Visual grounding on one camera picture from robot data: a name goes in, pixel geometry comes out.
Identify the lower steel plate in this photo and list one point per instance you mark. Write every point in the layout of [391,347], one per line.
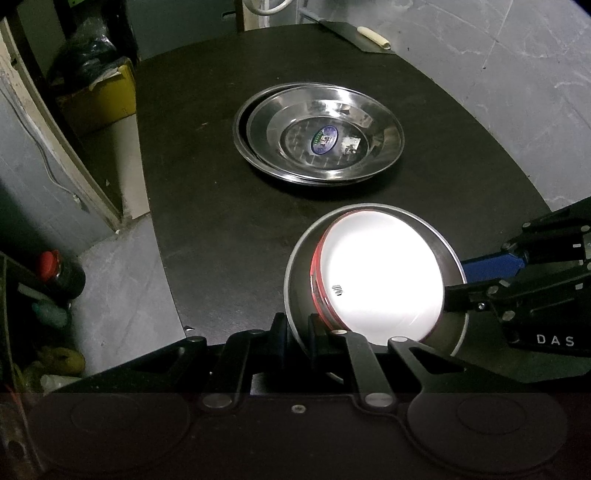
[242,143]

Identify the yellow bin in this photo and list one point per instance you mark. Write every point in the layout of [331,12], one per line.
[112,96]

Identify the white bowl with red rim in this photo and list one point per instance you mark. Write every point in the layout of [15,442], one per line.
[373,274]

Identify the bottle with red cap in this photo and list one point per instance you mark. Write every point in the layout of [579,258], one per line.
[64,278]

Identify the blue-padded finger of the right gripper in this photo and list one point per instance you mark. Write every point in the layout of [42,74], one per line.
[494,266]

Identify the dark cabinet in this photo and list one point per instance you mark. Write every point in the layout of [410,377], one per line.
[159,26]

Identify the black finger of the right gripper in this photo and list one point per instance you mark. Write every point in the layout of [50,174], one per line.
[477,296]

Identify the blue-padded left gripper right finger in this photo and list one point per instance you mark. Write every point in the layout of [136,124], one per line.
[317,328]

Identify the steel plate with sticker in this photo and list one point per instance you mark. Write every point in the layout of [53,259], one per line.
[323,133]

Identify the knife with cream handle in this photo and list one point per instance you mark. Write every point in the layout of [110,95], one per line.
[363,38]

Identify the steel bowl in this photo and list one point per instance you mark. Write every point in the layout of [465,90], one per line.
[451,328]

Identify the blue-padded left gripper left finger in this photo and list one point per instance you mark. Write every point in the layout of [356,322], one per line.
[279,329]

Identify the black garbage bag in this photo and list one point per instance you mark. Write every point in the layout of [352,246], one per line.
[87,55]

